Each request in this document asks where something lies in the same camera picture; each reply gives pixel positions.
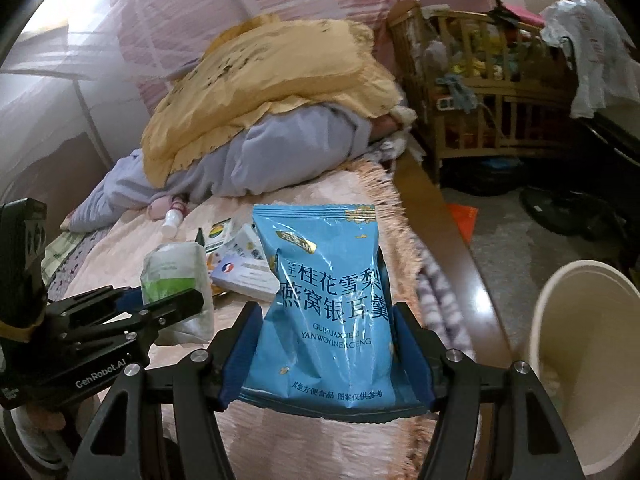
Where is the white green plastic packet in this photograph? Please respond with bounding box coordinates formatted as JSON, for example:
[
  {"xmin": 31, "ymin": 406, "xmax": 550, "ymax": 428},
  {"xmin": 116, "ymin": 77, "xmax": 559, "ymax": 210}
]
[{"xmin": 141, "ymin": 241, "xmax": 216, "ymax": 345}]

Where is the cream plastic bin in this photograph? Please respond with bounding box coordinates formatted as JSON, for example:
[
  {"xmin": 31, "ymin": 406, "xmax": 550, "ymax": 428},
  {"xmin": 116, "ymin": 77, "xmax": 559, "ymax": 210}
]
[{"xmin": 527, "ymin": 259, "xmax": 640, "ymax": 478}]

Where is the white mosquito net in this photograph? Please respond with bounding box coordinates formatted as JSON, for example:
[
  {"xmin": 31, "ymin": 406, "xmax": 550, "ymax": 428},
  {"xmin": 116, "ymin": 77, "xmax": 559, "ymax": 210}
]
[{"xmin": 0, "ymin": 25, "xmax": 151, "ymax": 201}]

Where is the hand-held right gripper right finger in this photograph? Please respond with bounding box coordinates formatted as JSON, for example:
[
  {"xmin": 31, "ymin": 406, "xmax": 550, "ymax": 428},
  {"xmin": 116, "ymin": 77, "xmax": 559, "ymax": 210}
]
[{"xmin": 392, "ymin": 301, "xmax": 581, "ymax": 480}]

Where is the blue snack packet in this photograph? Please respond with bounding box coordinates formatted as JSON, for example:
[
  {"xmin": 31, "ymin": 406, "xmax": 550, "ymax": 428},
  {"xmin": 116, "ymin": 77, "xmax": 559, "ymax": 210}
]
[{"xmin": 239, "ymin": 203, "xmax": 433, "ymax": 418}]

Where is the person's left hand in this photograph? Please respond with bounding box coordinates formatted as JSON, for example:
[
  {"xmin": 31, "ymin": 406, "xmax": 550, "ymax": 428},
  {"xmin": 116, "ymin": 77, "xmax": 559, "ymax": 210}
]
[{"xmin": 12, "ymin": 400, "xmax": 76, "ymax": 433}]

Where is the white plastic bag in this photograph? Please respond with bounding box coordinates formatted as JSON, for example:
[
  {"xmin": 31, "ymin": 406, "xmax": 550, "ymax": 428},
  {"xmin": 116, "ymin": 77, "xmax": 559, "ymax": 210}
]
[{"xmin": 540, "ymin": 0, "xmax": 636, "ymax": 120}]

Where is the person's left forearm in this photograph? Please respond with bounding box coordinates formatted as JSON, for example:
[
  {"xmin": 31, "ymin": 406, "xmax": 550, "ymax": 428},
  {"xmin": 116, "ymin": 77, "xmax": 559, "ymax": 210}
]
[{"xmin": 0, "ymin": 410, "xmax": 81, "ymax": 480}]

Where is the white blue medicine box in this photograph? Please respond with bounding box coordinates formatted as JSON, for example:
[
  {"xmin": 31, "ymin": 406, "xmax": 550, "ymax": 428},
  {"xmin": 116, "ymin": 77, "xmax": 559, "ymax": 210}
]
[{"xmin": 210, "ymin": 255, "xmax": 281, "ymax": 303}]

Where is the pink striped curtain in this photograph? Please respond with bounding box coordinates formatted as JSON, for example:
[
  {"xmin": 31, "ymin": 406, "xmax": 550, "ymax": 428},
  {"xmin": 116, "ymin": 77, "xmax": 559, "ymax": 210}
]
[{"xmin": 110, "ymin": 0, "xmax": 401, "ymax": 116}]

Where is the pink quilted bedspread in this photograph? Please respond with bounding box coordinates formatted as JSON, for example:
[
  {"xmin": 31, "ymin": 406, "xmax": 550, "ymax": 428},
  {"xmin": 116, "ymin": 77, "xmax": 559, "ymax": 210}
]
[{"xmin": 47, "ymin": 160, "xmax": 483, "ymax": 480}]

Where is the green plaid sheet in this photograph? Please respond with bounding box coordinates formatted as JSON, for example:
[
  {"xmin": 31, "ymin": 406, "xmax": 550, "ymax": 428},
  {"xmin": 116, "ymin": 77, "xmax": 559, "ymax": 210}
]
[{"xmin": 42, "ymin": 232, "xmax": 96, "ymax": 286}]

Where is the grey quilt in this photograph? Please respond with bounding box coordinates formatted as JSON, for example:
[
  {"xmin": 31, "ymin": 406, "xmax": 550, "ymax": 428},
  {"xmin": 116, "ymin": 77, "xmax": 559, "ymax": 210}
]
[{"xmin": 62, "ymin": 105, "xmax": 401, "ymax": 233}]

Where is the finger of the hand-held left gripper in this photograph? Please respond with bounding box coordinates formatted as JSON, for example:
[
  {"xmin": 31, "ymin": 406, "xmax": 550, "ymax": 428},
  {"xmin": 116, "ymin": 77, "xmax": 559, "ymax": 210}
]
[
  {"xmin": 46, "ymin": 285, "xmax": 147, "ymax": 326},
  {"xmin": 64, "ymin": 293, "xmax": 206, "ymax": 357}
]

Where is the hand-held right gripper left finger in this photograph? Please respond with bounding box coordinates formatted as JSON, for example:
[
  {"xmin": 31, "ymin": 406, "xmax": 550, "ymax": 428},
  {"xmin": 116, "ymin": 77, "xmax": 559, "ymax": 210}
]
[{"xmin": 67, "ymin": 301, "xmax": 264, "ymax": 480}]

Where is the red paper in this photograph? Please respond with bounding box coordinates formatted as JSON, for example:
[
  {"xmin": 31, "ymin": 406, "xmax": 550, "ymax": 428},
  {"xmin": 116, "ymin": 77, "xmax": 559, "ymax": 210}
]
[{"xmin": 447, "ymin": 203, "xmax": 478, "ymax": 241}]

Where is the white printed box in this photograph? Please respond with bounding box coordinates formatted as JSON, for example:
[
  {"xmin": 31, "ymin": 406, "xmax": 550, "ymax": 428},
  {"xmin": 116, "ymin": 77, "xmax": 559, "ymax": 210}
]
[{"xmin": 222, "ymin": 224, "xmax": 273, "ymax": 267}]

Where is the wooden crib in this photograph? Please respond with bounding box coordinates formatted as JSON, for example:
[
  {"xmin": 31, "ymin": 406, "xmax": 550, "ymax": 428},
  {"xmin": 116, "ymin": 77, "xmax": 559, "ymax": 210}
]
[{"xmin": 387, "ymin": 0, "xmax": 576, "ymax": 171}]

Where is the grey striped blanket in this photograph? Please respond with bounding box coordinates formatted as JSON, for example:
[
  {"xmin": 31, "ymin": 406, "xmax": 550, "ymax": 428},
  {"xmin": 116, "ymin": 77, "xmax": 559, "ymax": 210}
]
[{"xmin": 415, "ymin": 255, "xmax": 476, "ymax": 361}]

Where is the green white medicine box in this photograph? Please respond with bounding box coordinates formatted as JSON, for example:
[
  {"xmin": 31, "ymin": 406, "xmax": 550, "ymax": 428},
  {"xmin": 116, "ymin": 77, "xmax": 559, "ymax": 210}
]
[{"xmin": 204, "ymin": 217, "xmax": 238, "ymax": 256}]

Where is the blue cloth strip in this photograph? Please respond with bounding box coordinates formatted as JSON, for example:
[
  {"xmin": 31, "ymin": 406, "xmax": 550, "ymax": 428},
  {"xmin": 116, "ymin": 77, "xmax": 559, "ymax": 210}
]
[{"xmin": 435, "ymin": 72, "xmax": 481, "ymax": 112}]

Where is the yellow frilled blanket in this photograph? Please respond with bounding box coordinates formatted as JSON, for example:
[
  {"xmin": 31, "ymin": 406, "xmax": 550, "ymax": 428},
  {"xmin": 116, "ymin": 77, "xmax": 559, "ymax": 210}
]
[{"xmin": 141, "ymin": 14, "xmax": 401, "ymax": 186}]

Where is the white bottle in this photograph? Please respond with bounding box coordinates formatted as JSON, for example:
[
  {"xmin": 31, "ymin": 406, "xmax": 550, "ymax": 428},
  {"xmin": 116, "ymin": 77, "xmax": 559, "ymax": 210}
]
[{"xmin": 162, "ymin": 207, "xmax": 185, "ymax": 237}]

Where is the black fan base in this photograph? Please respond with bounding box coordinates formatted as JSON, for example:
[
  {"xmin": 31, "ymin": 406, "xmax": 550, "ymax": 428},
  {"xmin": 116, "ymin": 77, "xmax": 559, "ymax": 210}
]
[{"xmin": 520, "ymin": 185, "xmax": 626, "ymax": 241}]

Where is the wooden bed frame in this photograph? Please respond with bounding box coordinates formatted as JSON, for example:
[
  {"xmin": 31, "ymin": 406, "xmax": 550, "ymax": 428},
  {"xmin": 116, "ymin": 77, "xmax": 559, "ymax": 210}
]
[{"xmin": 395, "ymin": 150, "xmax": 511, "ymax": 356}]

